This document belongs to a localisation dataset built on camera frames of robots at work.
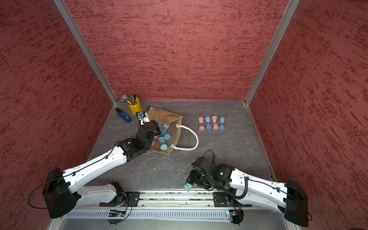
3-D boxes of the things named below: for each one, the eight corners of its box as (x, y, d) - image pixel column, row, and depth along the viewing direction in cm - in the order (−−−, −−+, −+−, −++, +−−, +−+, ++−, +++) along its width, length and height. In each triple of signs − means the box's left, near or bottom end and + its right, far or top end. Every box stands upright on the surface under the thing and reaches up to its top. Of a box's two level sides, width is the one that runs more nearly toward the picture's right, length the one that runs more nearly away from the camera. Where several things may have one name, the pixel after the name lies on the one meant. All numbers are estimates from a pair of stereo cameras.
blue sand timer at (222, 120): (219, 130, 105) (219, 128, 103) (219, 118, 112) (220, 116, 110) (224, 131, 104) (225, 129, 102) (224, 118, 112) (225, 116, 110)
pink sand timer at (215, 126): (213, 130, 105) (213, 128, 102) (211, 117, 112) (211, 115, 110) (218, 130, 105) (219, 128, 102) (216, 117, 112) (217, 115, 110)
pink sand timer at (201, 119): (198, 130, 105) (199, 128, 102) (198, 119, 112) (198, 116, 109) (204, 130, 105) (205, 128, 103) (203, 119, 112) (204, 116, 109)
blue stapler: (115, 113, 115) (113, 110, 111) (120, 110, 117) (118, 107, 113) (127, 124, 108) (125, 120, 105) (131, 120, 110) (129, 117, 107)
